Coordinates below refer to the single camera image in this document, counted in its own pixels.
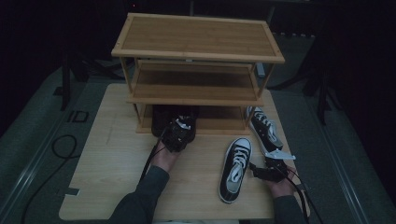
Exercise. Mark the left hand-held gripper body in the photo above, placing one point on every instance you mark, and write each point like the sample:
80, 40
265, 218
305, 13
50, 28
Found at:
179, 135

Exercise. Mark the wooden three-tier shoe rack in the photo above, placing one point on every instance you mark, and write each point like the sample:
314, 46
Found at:
199, 37

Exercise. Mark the grey block behind rack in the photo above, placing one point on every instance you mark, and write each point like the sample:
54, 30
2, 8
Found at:
260, 70

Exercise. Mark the black and white canvas sneaker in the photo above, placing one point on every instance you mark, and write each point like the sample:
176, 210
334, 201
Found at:
236, 171
266, 130

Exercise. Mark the person's right hand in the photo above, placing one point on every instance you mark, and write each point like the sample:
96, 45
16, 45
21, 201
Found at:
283, 188

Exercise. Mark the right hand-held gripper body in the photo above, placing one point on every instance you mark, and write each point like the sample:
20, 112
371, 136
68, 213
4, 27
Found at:
275, 171

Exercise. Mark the person's left hand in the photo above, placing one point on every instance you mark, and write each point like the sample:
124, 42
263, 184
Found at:
163, 158

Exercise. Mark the black metal stand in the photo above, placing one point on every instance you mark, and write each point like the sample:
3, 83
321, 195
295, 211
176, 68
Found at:
65, 84
322, 99

